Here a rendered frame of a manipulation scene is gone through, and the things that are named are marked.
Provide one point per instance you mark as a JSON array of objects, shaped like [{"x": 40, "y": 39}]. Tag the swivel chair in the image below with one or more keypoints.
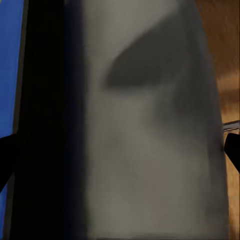
[{"x": 143, "y": 139}]

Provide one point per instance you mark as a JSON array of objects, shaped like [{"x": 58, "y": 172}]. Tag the folder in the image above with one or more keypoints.
[{"x": 32, "y": 103}]

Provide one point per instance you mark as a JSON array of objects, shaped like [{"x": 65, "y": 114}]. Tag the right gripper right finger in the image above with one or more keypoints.
[{"x": 232, "y": 149}]

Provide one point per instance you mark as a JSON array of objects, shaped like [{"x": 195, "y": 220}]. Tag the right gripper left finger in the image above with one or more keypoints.
[{"x": 12, "y": 149}]

